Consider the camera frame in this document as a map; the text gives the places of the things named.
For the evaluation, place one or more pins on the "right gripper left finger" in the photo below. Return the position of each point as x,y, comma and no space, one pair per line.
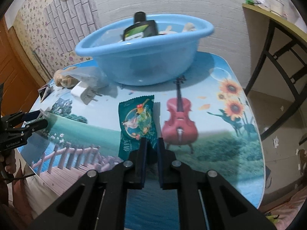
127,175

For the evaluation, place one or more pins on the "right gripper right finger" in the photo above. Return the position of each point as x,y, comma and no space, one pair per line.
176,175

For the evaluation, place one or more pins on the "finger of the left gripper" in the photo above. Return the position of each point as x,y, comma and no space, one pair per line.
18,118
28,129

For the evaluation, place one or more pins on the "green snack packet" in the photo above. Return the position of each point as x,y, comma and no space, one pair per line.
136,122

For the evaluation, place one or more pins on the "brown plush toy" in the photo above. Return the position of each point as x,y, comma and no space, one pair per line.
63,80

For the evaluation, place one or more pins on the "white charger plug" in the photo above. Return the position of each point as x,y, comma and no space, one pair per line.
84,93

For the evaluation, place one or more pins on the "clear bag of cotton swabs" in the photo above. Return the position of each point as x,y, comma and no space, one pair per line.
92,76

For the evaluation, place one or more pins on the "black shampoo bottle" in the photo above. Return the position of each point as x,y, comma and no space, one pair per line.
141,28

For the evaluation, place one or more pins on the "doll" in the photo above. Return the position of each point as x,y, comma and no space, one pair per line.
175,28

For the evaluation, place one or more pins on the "person's left hand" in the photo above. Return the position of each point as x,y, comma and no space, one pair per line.
8,165

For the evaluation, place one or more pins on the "brown wooden door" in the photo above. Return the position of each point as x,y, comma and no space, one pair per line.
20,88

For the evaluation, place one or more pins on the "dark triangular snack wrapper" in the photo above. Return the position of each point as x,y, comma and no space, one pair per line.
44,92

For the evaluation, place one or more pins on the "printed scenery table mat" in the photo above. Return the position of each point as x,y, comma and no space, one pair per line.
183,154

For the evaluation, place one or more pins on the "blue plastic basin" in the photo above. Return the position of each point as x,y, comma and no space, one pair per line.
144,61

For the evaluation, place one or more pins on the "green small box on shelf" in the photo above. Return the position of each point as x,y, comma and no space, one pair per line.
250,2

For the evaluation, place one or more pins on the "white paper cup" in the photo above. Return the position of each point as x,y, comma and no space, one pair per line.
277,7

